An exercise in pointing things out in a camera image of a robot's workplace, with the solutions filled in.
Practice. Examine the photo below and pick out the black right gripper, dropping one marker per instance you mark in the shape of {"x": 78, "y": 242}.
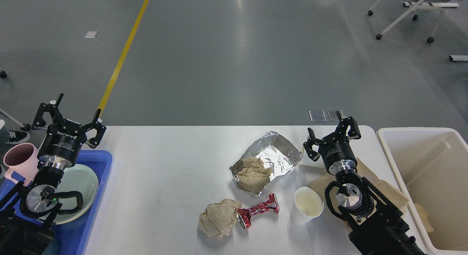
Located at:
{"x": 336, "y": 156}

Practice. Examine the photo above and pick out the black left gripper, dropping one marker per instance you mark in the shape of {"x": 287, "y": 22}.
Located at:
{"x": 60, "y": 143}

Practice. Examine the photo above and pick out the light green plate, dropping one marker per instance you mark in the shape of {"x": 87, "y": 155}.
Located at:
{"x": 78, "y": 178}

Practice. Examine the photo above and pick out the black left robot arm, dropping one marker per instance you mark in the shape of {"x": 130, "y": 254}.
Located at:
{"x": 28, "y": 210}

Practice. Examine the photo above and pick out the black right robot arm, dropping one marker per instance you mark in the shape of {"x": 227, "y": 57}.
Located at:
{"x": 377, "y": 226}

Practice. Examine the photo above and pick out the right floor socket plate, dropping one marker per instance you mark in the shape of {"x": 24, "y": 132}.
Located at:
{"x": 334, "y": 115}

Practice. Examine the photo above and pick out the floor socket plate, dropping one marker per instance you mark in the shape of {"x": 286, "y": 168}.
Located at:
{"x": 317, "y": 116}
{"x": 334, "y": 115}

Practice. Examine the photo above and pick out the left floor socket plate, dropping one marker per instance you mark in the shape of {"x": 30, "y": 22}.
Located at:
{"x": 317, "y": 116}

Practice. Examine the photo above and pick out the lying white paper cup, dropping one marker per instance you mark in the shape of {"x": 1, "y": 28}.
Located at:
{"x": 306, "y": 161}

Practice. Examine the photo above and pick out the brown paper bag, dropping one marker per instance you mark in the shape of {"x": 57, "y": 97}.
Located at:
{"x": 391, "y": 192}

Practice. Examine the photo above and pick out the pink mug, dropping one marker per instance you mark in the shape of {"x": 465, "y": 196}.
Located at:
{"x": 23, "y": 160}

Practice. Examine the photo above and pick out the upright white paper cup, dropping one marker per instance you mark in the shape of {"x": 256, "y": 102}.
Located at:
{"x": 307, "y": 205}

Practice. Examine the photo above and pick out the person in jeans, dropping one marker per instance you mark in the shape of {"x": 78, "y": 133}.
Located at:
{"x": 9, "y": 137}

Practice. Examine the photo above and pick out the crumpled brown paper in foil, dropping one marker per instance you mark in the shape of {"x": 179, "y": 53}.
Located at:
{"x": 253, "y": 176}

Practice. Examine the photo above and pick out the white plastic bin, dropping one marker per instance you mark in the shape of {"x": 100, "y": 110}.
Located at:
{"x": 430, "y": 168}

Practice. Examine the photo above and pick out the blue plastic tray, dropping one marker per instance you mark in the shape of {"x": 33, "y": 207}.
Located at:
{"x": 71, "y": 238}

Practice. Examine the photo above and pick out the crushed red can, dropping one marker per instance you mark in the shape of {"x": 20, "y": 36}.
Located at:
{"x": 244, "y": 215}

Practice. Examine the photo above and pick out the brown paper scrap in bin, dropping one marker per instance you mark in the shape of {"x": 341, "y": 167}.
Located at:
{"x": 423, "y": 215}

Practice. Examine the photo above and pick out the crumpled brown paper ball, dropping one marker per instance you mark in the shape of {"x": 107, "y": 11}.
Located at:
{"x": 218, "y": 219}

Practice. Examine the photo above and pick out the white bar on floor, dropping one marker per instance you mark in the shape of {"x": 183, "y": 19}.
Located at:
{"x": 456, "y": 58}

